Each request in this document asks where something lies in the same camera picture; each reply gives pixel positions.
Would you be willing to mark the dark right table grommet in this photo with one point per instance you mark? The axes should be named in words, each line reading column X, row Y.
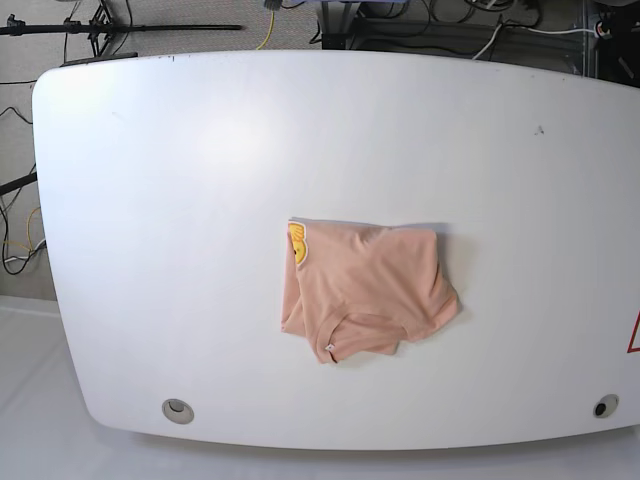
column 606, row 406

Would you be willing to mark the silver left table grommet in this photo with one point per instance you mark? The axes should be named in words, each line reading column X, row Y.
column 178, row 411

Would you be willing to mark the grey robot base frame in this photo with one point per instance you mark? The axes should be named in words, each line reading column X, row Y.
column 345, row 25

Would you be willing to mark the black tripod stand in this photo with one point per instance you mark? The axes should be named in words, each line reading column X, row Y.
column 101, row 28

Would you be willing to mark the peach pink T-shirt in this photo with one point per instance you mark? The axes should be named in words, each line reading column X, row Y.
column 351, row 288

